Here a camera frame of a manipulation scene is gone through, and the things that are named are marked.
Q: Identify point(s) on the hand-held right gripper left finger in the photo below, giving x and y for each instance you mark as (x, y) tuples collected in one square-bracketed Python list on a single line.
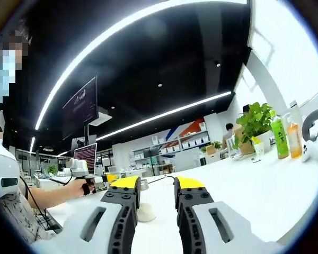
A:
[(69, 238)]

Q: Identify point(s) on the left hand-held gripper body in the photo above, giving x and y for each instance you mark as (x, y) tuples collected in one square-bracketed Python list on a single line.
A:
[(78, 166)]

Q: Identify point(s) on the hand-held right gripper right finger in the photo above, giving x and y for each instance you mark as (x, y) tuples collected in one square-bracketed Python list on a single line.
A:
[(246, 238)]

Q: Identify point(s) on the glass seasoning bottle steel lid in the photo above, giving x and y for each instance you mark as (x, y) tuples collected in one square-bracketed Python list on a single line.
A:
[(147, 214)]

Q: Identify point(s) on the white cup yellow label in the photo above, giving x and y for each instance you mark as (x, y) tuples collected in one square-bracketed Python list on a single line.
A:
[(258, 148)]

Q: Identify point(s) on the green drink bottle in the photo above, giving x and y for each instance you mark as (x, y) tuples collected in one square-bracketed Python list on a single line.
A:
[(280, 140)]

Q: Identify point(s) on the orange drink bottle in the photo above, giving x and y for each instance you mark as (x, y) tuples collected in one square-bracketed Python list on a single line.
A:
[(294, 143)]

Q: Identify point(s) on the tall white bottle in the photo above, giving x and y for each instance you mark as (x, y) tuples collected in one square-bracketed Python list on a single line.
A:
[(296, 111)]

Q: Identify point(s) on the person's left hand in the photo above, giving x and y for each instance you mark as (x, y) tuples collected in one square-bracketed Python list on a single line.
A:
[(75, 190)]

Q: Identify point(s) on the short ceiling light strip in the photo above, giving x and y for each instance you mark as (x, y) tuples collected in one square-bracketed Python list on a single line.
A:
[(32, 145)]

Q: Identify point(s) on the white ceiling unit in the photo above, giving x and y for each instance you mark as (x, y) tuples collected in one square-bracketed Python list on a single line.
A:
[(100, 116)]

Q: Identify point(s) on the person's grey patterned shirt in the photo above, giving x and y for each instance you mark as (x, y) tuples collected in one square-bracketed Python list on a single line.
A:
[(18, 211)]

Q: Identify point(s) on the hanging dark monitor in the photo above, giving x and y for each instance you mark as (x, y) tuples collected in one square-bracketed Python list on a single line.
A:
[(79, 105)]

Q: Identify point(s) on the white chest device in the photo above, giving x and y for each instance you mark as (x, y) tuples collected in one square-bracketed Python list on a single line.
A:
[(0, 164)]

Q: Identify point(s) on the grey mesh office chair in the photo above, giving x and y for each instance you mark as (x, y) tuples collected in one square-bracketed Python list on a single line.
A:
[(186, 158)]

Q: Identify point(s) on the straight ceiling light strip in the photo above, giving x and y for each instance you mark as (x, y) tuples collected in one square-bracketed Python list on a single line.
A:
[(161, 115)]

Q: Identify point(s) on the shelf unit with white bins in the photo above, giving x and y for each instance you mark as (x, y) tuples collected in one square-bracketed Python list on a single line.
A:
[(190, 143)]

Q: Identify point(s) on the white framed office chair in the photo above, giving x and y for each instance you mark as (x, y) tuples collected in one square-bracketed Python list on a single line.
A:
[(232, 149)]

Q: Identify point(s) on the brown cardboard box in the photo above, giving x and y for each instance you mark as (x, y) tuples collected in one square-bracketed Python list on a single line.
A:
[(245, 148)]

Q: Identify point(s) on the small potted plant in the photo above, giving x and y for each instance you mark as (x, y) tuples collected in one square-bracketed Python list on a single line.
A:
[(216, 145)]

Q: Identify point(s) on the white plant pot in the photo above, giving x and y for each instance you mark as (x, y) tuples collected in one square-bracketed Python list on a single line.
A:
[(266, 140)]

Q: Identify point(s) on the green potted plant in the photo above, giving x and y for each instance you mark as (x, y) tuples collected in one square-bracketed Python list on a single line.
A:
[(257, 119)]

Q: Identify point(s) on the long curved ceiling light strip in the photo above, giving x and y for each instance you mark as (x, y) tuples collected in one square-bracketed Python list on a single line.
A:
[(100, 39)]

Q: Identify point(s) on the large window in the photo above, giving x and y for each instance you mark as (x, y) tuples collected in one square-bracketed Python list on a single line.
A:
[(294, 39)]

